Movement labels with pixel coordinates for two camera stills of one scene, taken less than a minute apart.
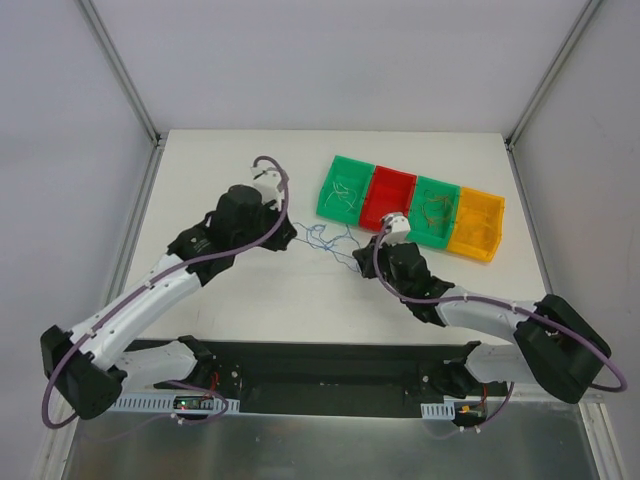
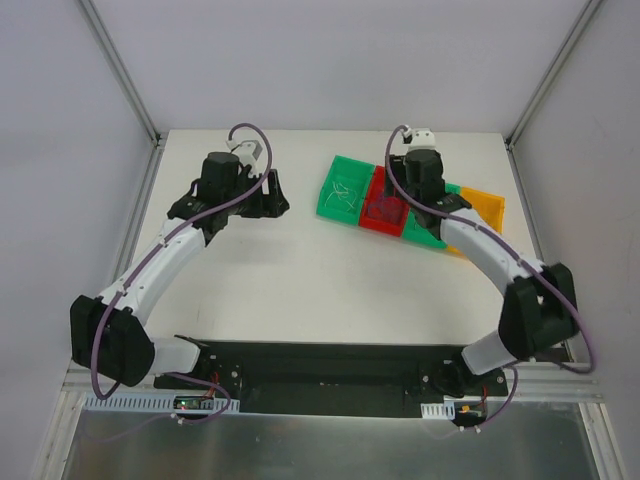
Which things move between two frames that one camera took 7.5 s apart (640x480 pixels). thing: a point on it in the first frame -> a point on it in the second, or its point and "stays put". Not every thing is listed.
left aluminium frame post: (116, 64) stays put
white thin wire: (343, 193) stays put
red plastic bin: (387, 191) stays put
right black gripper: (368, 261) -> (398, 167)
